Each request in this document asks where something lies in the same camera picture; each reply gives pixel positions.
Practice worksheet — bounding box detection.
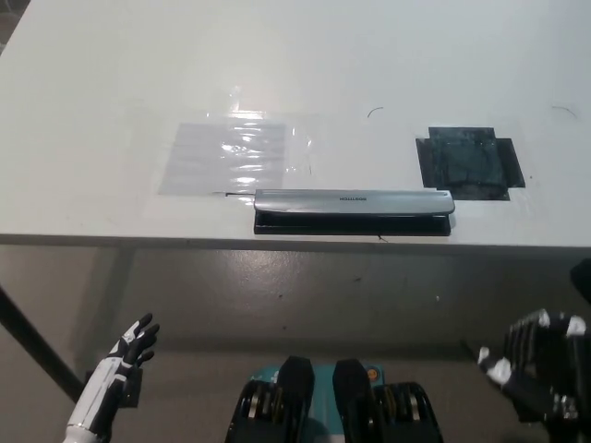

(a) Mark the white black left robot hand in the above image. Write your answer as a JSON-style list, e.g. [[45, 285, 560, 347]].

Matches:
[[65, 313, 161, 443]]

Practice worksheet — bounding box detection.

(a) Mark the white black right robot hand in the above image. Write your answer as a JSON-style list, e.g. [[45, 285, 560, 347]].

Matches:
[[476, 309, 591, 424]]

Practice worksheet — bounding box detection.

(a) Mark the silver black paper hole puncher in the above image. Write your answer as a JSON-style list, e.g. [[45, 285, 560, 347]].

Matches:
[[252, 187, 456, 238]]

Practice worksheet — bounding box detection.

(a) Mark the black table leg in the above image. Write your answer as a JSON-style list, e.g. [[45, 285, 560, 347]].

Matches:
[[0, 285, 87, 403]]

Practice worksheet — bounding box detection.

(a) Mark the black taped square patch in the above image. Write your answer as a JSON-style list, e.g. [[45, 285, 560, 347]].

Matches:
[[415, 126, 527, 203]]

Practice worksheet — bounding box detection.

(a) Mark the clear plastic sheet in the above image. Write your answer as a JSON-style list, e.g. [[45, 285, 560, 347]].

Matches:
[[156, 110, 320, 198]]

